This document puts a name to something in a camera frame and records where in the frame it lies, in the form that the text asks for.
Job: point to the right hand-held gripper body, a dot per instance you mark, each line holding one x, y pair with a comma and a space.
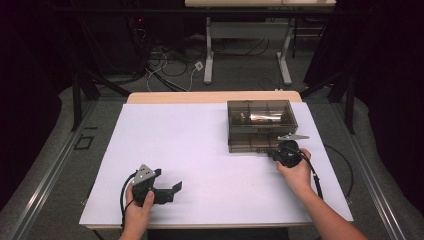
289, 155

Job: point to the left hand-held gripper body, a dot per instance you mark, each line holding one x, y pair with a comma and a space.
144, 185

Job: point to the smoky transparent plastic drawer box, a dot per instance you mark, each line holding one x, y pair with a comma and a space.
240, 106

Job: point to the person's right hand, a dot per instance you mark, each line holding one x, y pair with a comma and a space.
298, 175

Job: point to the person's left hand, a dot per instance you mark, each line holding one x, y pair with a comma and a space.
138, 216

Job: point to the white table mat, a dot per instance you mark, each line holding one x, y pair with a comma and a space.
186, 133

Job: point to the person's dark clothing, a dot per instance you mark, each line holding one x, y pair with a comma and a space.
220, 234

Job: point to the black metal stand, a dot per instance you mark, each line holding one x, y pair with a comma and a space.
76, 100
349, 106

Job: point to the light wooden table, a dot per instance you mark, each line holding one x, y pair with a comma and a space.
200, 97

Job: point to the white power adapter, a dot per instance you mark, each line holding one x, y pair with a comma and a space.
198, 65

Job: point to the dark curtain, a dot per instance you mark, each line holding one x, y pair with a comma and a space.
26, 100
393, 83

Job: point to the white metal-legged desk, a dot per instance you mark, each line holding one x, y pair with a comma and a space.
246, 30

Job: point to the dark device with red light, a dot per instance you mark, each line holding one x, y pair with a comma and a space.
139, 20

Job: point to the aluminium floor rail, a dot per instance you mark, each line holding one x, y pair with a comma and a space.
50, 170
373, 180

